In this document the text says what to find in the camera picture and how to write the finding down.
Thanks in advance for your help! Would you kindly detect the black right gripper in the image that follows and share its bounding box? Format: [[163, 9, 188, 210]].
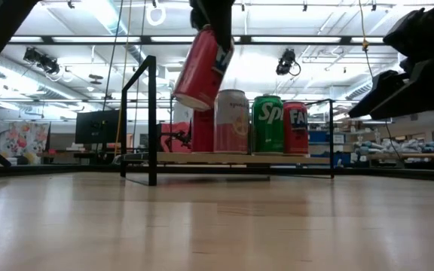
[[348, 0, 434, 121]]

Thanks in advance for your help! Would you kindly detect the red Fanta strawberry can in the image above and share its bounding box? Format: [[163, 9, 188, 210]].
[[173, 24, 236, 113], [283, 101, 310, 157]]

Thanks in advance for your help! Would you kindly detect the pink grey Spindrift can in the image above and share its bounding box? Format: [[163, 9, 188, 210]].
[[212, 89, 251, 155]]

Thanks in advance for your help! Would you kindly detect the green Sprite can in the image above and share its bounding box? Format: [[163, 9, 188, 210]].
[[250, 94, 286, 156]]

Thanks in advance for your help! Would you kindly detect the plain red beverage can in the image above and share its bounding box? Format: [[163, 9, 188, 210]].
[[191, 108, 215, 154]]

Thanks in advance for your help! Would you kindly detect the cluttered background workbench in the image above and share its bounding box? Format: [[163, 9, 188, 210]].
[[352, 137, 434, 170]]

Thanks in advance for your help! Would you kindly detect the blue storage bin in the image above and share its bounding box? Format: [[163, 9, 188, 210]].
[[309, 129, 331, 144]]

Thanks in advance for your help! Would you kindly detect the red background object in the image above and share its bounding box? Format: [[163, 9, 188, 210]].
[[159, 120, 194, 154]]

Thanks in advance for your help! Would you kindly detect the black computer monitor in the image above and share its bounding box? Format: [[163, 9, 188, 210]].
[[75, 109, 121, 145]]

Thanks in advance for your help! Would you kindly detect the white hanging ring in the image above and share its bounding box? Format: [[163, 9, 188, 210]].
[[145, 3, 167, 26]]

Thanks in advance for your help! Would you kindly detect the black overhead frame bar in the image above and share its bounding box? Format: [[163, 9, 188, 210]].
[[8, 35, 387, 46]]

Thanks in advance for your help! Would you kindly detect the yellow hanging cord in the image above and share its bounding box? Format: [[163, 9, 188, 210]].
[[359, 0, 402, 161]]

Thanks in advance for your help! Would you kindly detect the black hanging camera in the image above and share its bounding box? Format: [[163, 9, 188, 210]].
[[276, 47, 301, 77]]

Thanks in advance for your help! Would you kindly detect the black frame wooden shelf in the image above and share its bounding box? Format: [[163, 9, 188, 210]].
[[120, 55, 335, 187]]

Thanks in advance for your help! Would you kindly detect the yellow rope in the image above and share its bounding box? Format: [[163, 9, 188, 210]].
[[114, 0, 133, 157]]

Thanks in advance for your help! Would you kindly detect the black ceiling camera with cables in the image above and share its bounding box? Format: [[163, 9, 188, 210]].
[[23, 47, 60, 75]]

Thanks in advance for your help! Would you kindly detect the floral wall banner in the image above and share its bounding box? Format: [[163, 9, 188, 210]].
[[0, 120, 51, 165]]

